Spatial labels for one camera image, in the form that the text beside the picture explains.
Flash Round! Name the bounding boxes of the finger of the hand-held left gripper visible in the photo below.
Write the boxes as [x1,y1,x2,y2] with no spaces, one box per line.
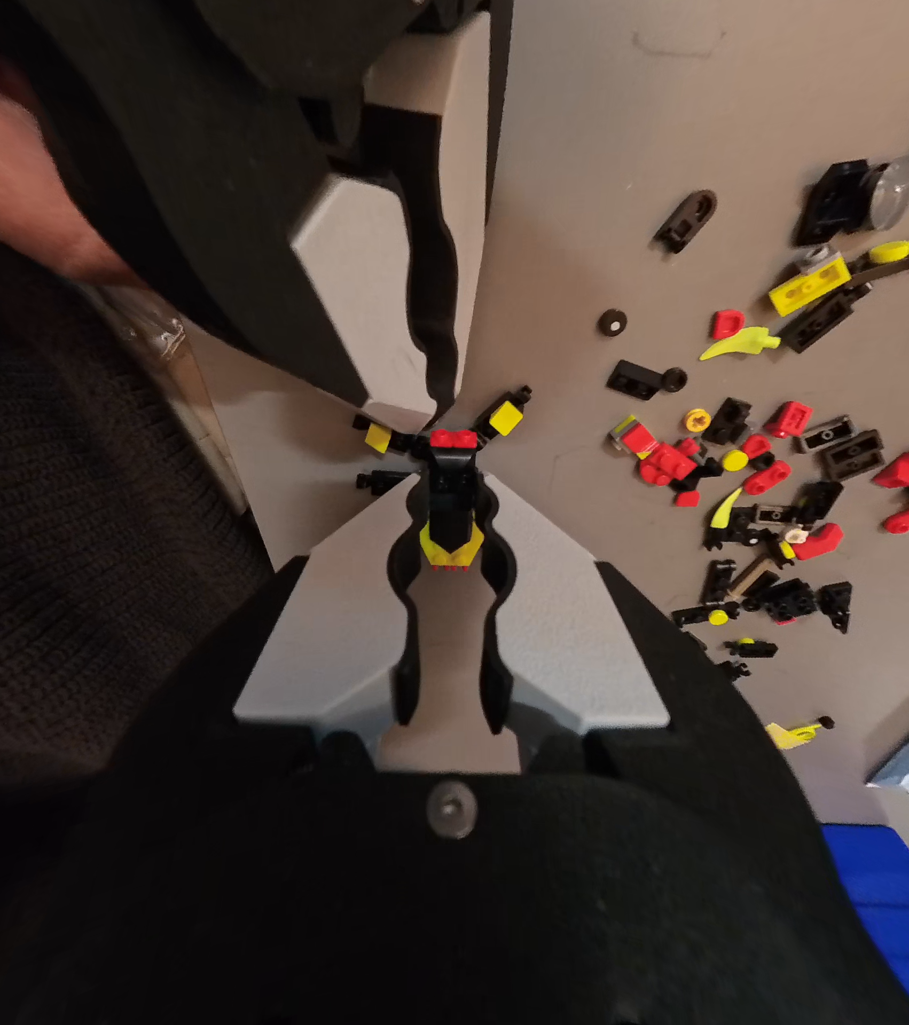
[365,0,513,397]
[290,108,462,435]

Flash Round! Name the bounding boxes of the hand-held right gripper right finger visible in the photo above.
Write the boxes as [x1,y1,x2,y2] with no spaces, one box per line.
[480,471,672,760]

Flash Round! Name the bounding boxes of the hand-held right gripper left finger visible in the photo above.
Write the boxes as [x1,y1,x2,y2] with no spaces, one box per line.
[232,472,425,750]

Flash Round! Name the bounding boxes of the black yellow red lego model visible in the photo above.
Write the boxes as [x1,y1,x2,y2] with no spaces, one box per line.
[352,384,534,574]

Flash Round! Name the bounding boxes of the pile of lego pieces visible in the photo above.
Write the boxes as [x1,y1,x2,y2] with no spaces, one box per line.
[605,68,909,754]

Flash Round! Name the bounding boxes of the blue plastic bin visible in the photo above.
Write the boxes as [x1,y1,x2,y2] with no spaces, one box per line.
[820,823,909,1025]

